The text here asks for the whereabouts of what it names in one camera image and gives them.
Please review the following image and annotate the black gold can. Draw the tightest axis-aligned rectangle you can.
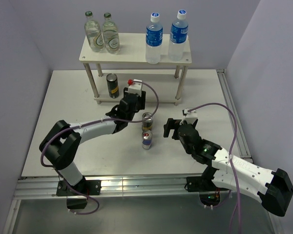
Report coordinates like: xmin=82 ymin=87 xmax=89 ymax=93
xmin=106 ymin=73 xmax=119 ymax=98
xmin=142 ymin=112 xmax=153 ymax=131

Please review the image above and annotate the silver red bull can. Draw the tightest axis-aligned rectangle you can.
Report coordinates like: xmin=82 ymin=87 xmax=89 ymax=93
xmin=142 ymin=130 xmax=153 ymax=150

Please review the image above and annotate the plastic water bottle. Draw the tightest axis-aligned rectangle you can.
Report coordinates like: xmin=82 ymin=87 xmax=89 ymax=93
xmin=146 ymin=12 xmax=163 ymax=64
xmin=168 ymin=9 xmax=188 ymax=61

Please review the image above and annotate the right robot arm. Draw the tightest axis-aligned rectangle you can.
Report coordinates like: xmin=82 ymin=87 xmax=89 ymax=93
xmin=163 ymin=118 xmax=293 ymax=217

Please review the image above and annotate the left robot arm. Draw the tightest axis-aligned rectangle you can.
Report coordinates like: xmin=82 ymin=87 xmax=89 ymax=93
xmin=39 ymin=88 xmax=146 ymax=195

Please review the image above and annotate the white two-tier shelf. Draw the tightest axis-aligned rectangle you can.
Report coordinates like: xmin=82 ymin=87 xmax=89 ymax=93
xmin=79 ymin=33 xmax=192 ymax=105

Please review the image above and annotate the right glass bottle green cap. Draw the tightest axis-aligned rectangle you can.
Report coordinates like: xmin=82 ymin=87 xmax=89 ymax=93
xmin=102 ymin=12 xmax=120 ymax=54

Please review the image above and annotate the glass bottle green cap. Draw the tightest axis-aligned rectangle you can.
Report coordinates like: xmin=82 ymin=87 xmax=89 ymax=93
xmin=84 ymin=11 xmax=104 ymax=52
xmin=102 ymin=12 xmax=120 ymax=54

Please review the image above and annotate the left glass bottle green cap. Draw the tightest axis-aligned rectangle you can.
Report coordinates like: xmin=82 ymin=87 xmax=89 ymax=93
xmin=84 ymin=11 xmax=104 ymax=52

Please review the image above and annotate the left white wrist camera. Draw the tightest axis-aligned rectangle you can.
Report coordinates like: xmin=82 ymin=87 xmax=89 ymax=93
xmin=127 ymin=79 xmax=143 ymax=96

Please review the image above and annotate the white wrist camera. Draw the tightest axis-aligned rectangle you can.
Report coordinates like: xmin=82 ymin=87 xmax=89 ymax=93
xmin=127 ymin=79 xmax=143 ymax=96
xmin=180 ymin=108 xmax=198 ymax=127

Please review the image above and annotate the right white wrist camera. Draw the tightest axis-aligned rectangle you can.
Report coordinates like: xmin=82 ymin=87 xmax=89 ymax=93
xmin=180 ymin=108 xmax=198 ymax=127

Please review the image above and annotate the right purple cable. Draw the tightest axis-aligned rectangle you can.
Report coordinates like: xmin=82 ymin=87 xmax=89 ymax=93
xmin=188 ymin=102 xmax=242 ymax=234

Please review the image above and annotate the purple cable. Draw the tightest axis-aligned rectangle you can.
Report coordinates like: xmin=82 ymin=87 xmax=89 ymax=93
xmin=40 ymin=81 xmax=161 ymax=215
xmin=188 ymin=102 xmax=242 ymax=234

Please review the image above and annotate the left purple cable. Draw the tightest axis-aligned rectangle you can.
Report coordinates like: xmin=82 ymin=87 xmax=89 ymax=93
xmin=40 ymin=81 xmax=161 ymax=215

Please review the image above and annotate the aluminium side rail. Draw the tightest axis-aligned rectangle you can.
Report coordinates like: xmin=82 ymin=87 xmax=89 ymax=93
xmin=216 ymin=69 xmax=253 ymax=163

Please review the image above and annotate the aluminium front rail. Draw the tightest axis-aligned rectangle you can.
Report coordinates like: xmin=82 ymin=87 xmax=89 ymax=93
xmin=13 ymin=174 xmax=195 ymax=200

